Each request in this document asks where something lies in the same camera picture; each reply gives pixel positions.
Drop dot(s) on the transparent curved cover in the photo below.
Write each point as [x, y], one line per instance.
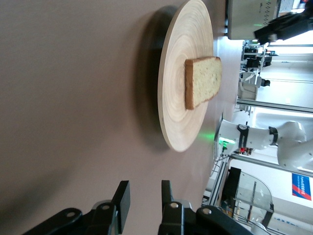
[254, 195]

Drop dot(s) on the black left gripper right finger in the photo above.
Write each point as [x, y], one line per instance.
[167, 195]

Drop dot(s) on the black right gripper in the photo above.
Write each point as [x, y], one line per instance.
[298, 24]

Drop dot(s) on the brown bread slice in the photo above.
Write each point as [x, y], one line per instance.
[205, 80]

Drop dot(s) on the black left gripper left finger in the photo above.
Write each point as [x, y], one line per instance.
[123, 195]

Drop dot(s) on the silver two-slot toaster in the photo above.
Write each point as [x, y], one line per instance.
[244, 19]

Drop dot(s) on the blue and red sign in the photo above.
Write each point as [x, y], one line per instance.
[302, 187]

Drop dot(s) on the round wooden plate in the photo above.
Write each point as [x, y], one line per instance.
[185, 49]

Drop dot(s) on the aluminium frame beam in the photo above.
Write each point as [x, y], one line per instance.
[259, 161]
[274, 105]

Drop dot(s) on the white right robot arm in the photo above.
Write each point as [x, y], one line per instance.
[256, 139]

